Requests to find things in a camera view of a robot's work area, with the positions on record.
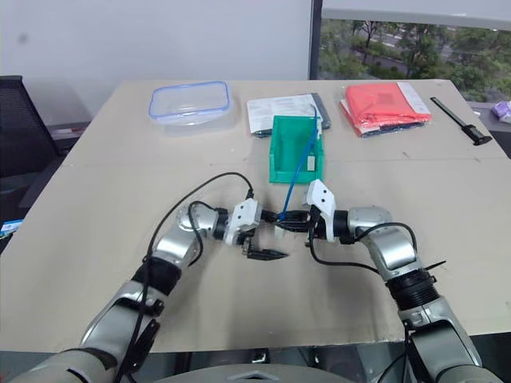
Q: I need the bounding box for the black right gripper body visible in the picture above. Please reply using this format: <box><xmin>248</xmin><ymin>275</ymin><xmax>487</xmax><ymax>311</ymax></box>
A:
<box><xmin>303</xmin><ymin>205</ymin><xmax>323</xmax><ymax>249</ymax></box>

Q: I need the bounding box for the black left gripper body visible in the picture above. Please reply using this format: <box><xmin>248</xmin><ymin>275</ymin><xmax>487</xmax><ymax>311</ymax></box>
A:
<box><xmin>239</xmin><ymin>207</ymin><xmax>268</xmax><ymax>259</ymax></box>

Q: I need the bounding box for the blue cable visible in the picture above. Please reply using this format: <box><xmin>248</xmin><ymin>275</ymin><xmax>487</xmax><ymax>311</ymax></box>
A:
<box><xmin>278</xmin><ymin>101</ymin><xmax>323</xmax><ymax>221</ymax></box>

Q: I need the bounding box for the green plastic bin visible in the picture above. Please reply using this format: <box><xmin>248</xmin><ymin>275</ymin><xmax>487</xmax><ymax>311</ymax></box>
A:
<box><xmin>266</xmin><ymin>115</ymin><xmax>326</xmax><ymax>185</ymax></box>

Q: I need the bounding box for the bagged dark garment with paper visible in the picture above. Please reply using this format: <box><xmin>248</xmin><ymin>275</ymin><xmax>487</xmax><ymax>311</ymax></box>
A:
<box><xmin>245</xmin><ymin>93</ymin><xmax>334</xmax><ymax>140</ymax></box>

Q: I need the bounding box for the grey robot torso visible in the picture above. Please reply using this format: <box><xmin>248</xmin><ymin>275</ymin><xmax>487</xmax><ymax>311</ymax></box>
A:
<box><xmin>153</xmin><ymin>360</ymin><xmax>362</xmax><ymax>383</ymax></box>

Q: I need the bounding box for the clear container with blue lid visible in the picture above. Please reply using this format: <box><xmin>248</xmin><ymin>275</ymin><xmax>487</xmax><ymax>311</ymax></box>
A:
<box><xmin>148</xmin><ymin>81</ymin><xmax>236</xmax><ymax>138</ymax></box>

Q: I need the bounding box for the bagged red garment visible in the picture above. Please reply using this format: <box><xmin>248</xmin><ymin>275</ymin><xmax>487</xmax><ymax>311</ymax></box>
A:
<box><xmin>339</xmin><ymin>81</ymin><xmax>434</xmax><ymax>140</ymax></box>

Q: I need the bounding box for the black caliper tool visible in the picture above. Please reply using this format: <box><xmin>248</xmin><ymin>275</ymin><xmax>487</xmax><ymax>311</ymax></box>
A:
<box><xmin>430</xmin><ymin>96</ymin><xmax>493</xmax><ymax>147</ymax></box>

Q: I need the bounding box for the purple object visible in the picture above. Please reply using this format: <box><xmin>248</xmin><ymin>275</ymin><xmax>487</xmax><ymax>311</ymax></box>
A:
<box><xmin>492</xmin><ymin>100</ymin><xmax>511</xmax><ymax>123</ymax></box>

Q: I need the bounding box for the blue printed card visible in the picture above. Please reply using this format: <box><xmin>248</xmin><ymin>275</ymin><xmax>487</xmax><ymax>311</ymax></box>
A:
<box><xmin>0</xmin><ymin>220</ymin><xmax>22</xmax><ymax>241</ymax></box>

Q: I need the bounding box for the black mesh office chair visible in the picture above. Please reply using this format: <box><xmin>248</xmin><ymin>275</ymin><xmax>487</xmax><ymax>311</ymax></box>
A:
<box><xmin>0</xmin><ymin>74</ymin><xmax>61</xmax><ymax>180</ymax></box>

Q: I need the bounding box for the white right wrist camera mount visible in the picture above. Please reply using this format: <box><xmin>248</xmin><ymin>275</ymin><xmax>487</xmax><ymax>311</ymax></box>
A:
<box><xmin>304</xmin><ymin>179</ymin><xmax>339</xmax><ymax>243</ymax></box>

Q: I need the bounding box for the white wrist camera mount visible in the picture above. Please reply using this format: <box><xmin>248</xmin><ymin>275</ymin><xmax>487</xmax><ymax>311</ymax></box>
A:
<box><xmin>222</xmin><ymin>199</ymin><xmax>261</xmax><ymax>246</ymax></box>
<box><xmin>304</xmin><ymin>179</ymin><xmax>339</xmax><ymax>243</ymax></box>

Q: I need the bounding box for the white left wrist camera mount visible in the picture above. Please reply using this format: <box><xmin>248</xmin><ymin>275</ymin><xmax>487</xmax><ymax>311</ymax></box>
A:
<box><xmin>222</xmin><ymin>199</ymin><xmax>261</xmax><ymax>246</ymax></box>

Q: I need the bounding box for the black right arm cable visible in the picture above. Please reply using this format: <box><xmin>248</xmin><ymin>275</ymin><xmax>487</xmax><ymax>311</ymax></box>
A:
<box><xmin>304</xmin><ymin>222</ymin><xmax>419</xmax><ymax>277</ymax></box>

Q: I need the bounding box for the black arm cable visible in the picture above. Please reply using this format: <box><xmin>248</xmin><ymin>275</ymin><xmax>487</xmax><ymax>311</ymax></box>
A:
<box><xmin>114</xmin><ymin>172</ymin><xmax>256</xmax><ymax>381</ymax></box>
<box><xmin>304</xmin><ymin>222</ymin><xmax>419</xmax><ymax>277</ymax></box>

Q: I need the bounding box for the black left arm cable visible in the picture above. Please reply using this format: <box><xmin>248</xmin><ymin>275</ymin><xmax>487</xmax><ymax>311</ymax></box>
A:
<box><xmin>114</xmin><ymin>172</ymin><xmax>256</xmax><ymax>381</ymax></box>

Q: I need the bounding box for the dark window frame post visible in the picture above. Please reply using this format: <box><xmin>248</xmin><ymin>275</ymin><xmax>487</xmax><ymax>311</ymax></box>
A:
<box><xmin>308</xmin><ymin>0</ymin><xmax>324</xmax><ymax>81</ymax></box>

